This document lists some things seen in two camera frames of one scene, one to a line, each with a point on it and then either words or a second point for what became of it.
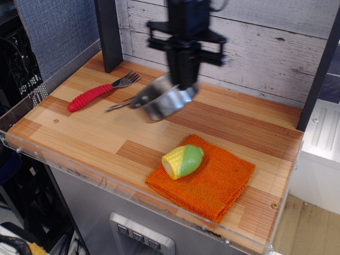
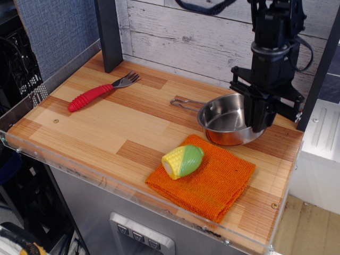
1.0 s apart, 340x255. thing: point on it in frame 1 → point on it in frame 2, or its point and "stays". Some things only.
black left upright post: [109, 32] stays
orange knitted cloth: [215, 188] stays
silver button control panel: [132, 238] stays
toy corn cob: [182, 161] stays
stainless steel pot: [162, 99] → [222, 118]
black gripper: [188, 40] → [271, 75]
